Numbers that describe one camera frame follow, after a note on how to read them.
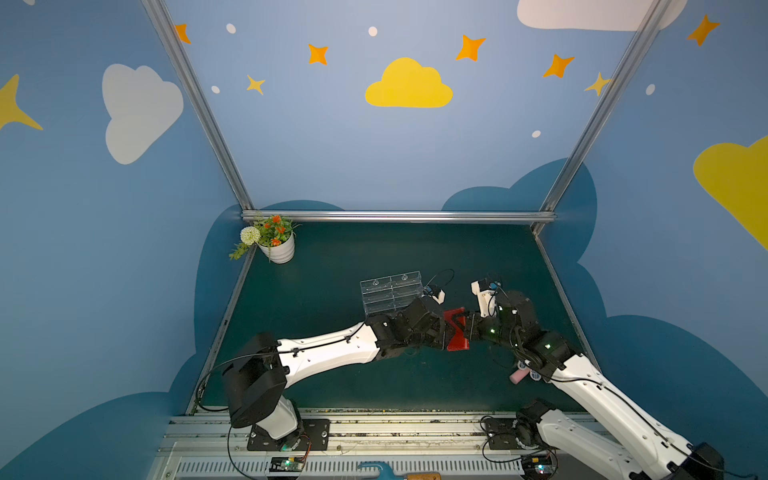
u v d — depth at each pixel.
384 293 0.96
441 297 0.72
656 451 0.41
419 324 0.58
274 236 0.99
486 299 0.70
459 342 0.71
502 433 0.74
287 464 0.71
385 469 0.69
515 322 0.57
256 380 0.42
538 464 0.72
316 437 0.74
